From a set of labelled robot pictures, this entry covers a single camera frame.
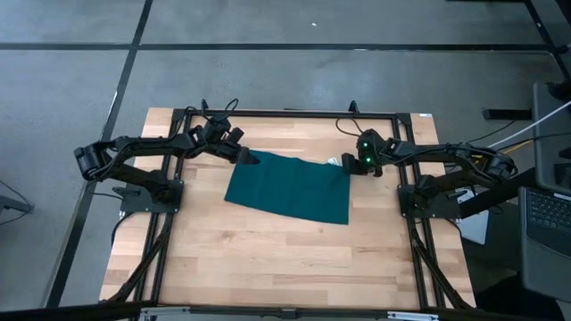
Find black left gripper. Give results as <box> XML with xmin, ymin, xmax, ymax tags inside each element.
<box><xmin>209</xmin><ymin>128</ymin><xmax>261</xmax><ymax>166</ymax></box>

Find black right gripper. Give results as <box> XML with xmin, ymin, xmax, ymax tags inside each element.
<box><xmin>341</xmin><ymin>128</ymin><xmax>394</xmax><ymax>177</ymax></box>

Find teal microfiber towel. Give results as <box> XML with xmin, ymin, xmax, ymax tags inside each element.
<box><xmin>223</xmin><ymin>150</ymin><xmax>352</xmax><ymax>226</ymax></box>

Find white paper sheet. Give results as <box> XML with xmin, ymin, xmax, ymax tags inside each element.
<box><xmin>454</xmin><ymin>209</ymin><xmax>491</xmax><ymax>247</ymax></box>

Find black diagonal desk bar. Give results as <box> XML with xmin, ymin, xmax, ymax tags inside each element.
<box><xmin>459</xmin><ymin>168</ymin><xmax>537</xmax><ymax>219</ymax></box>

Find black desk foot bar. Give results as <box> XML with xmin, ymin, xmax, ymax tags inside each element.
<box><xmin>482</xmin><ymin>108</ymin><xmax>534</xmax><ymax>121</ymax></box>

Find grey side desk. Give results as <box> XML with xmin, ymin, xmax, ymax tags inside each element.
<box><xmin>532</xmin><ymin>82</ymin><xmax>571</xmax><ymax>196</ymax></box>

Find grey laptop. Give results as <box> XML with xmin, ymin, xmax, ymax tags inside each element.
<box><xmin>518</xmin><ymin>186</ymin><xmax>571</xmax><ymax>305</ymax></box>

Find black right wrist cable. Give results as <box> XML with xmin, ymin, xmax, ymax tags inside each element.
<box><xmin>335</xmin><ymin>117</ymin><xmax>365</xmax><ymax>137</ymax></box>

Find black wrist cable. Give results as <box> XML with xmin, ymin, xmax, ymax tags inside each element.
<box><xmin>178</xmin><ymin>97</ymin><xmax>240</xmax><ymax>124</ymax></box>
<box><xmin>335</xmin><ymin>117</ymin><xmax>365</xmax><ymax>137</ymax></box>

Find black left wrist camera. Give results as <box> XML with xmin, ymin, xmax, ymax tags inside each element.
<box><xmin>203</xmin><ymin>116</ymin><xmax>234</xmax><ymax>141</ymax></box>

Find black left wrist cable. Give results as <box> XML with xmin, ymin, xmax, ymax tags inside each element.
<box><xmin>178</xmin><ymin>97</ymin><xmax>240</xmax><ymax>124</ymax></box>

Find black aluminium table frame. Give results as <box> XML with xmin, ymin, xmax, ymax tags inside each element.
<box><xmin>106</xmin><ymin>100</ymin><xmax>476</xmax><ymax>313</ymax></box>

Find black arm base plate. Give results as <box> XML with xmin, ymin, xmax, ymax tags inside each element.
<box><xmin>397</xmin><ymin>183</ymin><xmax>463</xmax><ymax>220</ymax></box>
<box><xmin>119</xmin><ymin>177</ymin><xmax>186</xmax><ymax>214</ymax></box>

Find black power cable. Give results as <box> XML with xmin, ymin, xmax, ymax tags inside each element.
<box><xmin>468</xmin><ymin>119</ymin><xmax>519</xmax><ymax>144</ymax></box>

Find yellow cable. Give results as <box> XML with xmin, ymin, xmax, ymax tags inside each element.
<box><xmin>501</xmin><ymin>140</ymin><xmax>535</xmax><ymax>156</ymax></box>

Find white cable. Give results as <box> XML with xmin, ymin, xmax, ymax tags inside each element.
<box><xmin>485</xmin><ymin>101</ymin><xmax>571</xmax><ymax>150</ymax></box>

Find black desk leg frame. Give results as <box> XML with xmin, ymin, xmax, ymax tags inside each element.
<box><xmin>523</xmin><ymin>0</ymin><xmax>571</xmax><ymax>82</ymax></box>

